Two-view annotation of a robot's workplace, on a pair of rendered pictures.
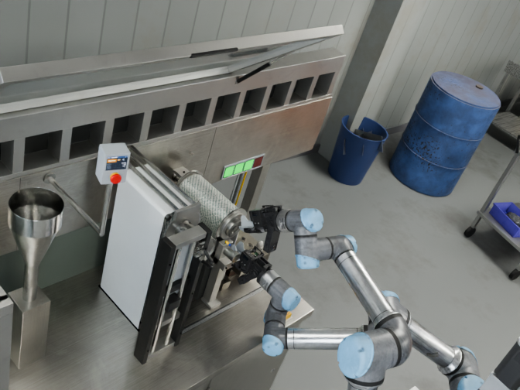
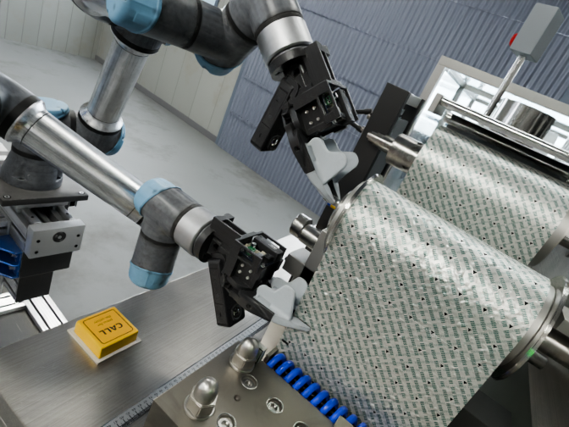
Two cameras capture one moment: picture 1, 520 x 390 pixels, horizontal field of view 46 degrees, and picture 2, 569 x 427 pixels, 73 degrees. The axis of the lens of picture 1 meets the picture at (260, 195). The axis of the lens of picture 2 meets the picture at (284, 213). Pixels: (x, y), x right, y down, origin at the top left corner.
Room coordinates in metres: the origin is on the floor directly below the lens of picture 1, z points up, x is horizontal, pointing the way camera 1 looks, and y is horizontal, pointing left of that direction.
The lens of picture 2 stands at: (2.26, -0.13, 1.43)
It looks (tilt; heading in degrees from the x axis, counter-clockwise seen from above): 22 degrees down; 170
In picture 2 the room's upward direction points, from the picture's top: 24 degrees clockwise
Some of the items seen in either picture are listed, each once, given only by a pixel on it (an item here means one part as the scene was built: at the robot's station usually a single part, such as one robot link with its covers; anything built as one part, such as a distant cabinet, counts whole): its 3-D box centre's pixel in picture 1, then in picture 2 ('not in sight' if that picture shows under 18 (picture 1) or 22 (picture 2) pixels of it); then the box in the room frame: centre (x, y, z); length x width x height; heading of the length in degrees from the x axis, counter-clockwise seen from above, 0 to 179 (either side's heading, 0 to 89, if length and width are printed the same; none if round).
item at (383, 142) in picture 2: not in sight; (380, 141); (1.50, 0.13, 1.33); 0.06 x 0.03 x 0.03; 56
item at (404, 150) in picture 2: (188, 233); (407, 154); (1.53, 0.18, 1.33); 0.06 x 0.06 x 0.06; 56
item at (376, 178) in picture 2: (230, 224); (354, 219); (1.75, 0.06, 1.25); 0.15 x 0.01 x 0.15; 146
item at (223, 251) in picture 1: (219, 275); (289, 296); (1.70, 0.05, 1.05); 0.06 x 0.05 x 0.31; 56
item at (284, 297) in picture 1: (284, 295); (168, 210); (1.65, -0.20, 1.11); 0.11 x 0.08 x 0.09; 56
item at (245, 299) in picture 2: not in sight; (252, 296); (1.79, -0.03, 1.09); 0.09 x 0.05 x 0.02; 55
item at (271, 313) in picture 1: (275, 316); (157, 251); (1.63, -0.20, 1.01); 0.11 x 0.08 x 0.11; 5
